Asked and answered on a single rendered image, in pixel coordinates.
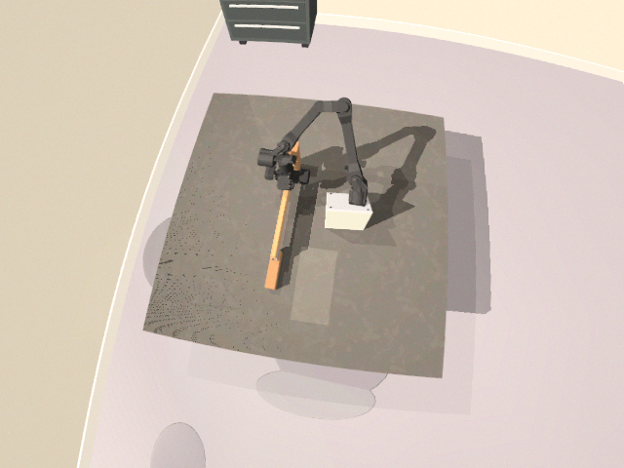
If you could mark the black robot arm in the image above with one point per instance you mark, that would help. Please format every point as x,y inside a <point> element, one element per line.
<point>343,109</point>

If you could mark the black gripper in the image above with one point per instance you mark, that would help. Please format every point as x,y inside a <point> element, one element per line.
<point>298,177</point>

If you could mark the long wooden rail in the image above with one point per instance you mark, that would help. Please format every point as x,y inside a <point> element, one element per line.
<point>280,224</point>

